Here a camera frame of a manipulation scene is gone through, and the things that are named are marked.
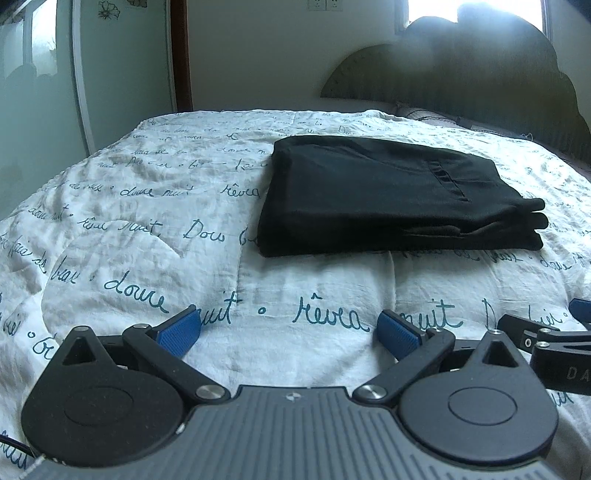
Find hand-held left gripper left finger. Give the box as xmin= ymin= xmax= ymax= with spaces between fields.
xmin=59 ymin=305 xmax=232 ymax=407

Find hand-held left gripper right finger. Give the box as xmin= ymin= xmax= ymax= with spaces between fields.
xmin=353 ymin=310 xmax=528 ymax=407

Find black pants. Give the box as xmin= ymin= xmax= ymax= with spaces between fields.
xmin=257 ymin=135 xmax=549 ymax=258

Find white script-printed blanket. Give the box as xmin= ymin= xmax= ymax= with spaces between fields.
xmin=0 ymin=109 xmax=591 ymax=480

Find dark grey pillow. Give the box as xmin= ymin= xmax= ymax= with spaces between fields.
xmin=392 ymin=102 xmax=591 ymax=163

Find dark scalloped headboard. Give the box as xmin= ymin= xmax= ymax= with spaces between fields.
xmin=320 ymin=15 xmax=591 ymax=153

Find glass wardrobe door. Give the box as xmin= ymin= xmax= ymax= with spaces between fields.
xmin=0 ymin=0 xmax=94 ymax=223

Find window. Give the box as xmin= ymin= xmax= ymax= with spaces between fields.
xmin=397 ymin=0 xmax=555 ymax=38

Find black cable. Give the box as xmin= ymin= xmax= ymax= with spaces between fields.
xmin=0 ymin=433 xmax=34 ymax=459

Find brown wooden door frame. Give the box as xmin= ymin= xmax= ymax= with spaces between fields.
xmin=170 ymin=0 xmax=194 ymax=114

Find flower wall sticker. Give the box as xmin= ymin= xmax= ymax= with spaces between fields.
xmin=96 ymin=0 xmax=147 ymax=22

